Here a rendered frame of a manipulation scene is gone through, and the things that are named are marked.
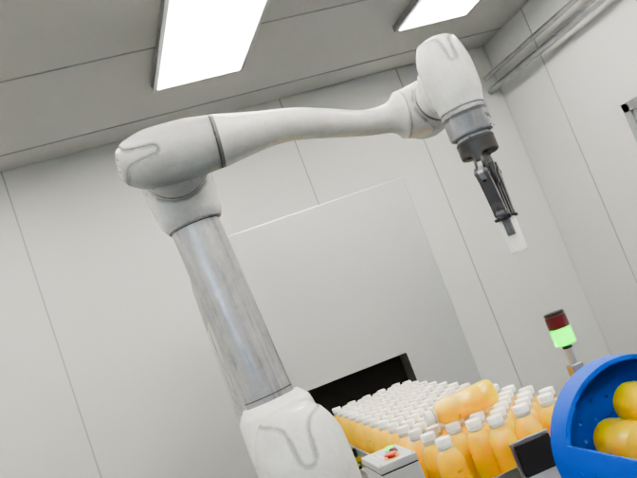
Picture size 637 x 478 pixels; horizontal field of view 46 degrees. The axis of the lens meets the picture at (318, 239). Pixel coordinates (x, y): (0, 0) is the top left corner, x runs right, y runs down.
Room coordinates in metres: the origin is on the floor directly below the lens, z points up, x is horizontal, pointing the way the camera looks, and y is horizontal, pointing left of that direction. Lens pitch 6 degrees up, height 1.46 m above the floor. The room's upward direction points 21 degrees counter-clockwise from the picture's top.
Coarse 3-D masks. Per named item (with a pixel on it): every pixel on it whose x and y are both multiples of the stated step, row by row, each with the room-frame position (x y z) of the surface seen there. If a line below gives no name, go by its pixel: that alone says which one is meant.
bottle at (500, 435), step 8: (496, 432) 1.88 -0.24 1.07; (504, 432) 1.87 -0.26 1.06; (512, 432) 1.88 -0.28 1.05; (496, 440) 1.87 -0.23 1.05; (504, 440) 1.86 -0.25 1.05; (512, 440) 1.87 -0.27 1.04; (496, 448) 1.87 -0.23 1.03; (504, 448) 1.86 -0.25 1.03; (496, 456) 1.89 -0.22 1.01; (504, 456) 1.87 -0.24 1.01; (512, 456) 1.86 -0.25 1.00; (504, 464) 1.87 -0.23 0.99; (512, 464) 1.86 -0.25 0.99
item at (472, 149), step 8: (480, 136) 1.38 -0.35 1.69; (488, 136) 1.39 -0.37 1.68; (464, 144) 1.39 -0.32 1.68; (472, 144) 1.39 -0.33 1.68; (480, 144) 1.38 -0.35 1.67; (488, 144) 1.38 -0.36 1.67; (496, 144) 1.40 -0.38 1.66; (464, 152) 1.40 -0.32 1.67; (472, 152) 1.39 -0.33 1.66; (480, 152) 1.38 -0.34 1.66; (488, 152) 1.41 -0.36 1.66; (464, 160) 1.41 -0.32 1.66; (472, 160) 1.44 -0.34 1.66; (480, 160) 1.39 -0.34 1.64; (488, 160) 1.41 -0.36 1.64; (488, 168) 1.39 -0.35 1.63
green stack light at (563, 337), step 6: (558, 330) 2.20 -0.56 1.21; (564, 330) 2.20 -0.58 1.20; (570, 330) 2.21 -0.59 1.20; (552, 336) 2.23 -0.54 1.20; (558, 336) 2.20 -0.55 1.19; (564, 336) 2.20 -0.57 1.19; (570, 336) 2.20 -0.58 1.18; (558, 342) 2.21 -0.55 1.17; (564, 342) 2.20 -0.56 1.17; (570, 342) 2.20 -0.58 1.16
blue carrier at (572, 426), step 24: (600, 360) 1.32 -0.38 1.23; (624, 360) 1.36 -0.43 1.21; (576, 384) 1.30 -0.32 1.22; (600, 384) 1.35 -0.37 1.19; (576, 408) 1.33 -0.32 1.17; (600, 408) 1.34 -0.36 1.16; (552, 432) 1.32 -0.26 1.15; (576, 432) 1.33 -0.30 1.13; (576, 456) 1.24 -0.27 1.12; (600, 456) 1.16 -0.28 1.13
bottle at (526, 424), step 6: (516, 414) 1.91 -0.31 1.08; (522, 414) 1.89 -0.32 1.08; (528, 414) 1.90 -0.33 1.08; (516, 420) 1.91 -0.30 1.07; (522, 420) 1.89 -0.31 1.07; (528, 420) 1.89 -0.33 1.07; (534, 420) 1.89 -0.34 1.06; (516, 426) 1.90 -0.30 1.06; (522, 426) 1.89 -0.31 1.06; (528, 426) 1.88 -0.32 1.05; (534, 426) 1.88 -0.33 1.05; (540, 426) 1.89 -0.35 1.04; (516, 432) 1.91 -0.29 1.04; (522, 432) 1.89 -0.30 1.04; (528, 432) 1.88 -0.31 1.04; (534, 432) 1.88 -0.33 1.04
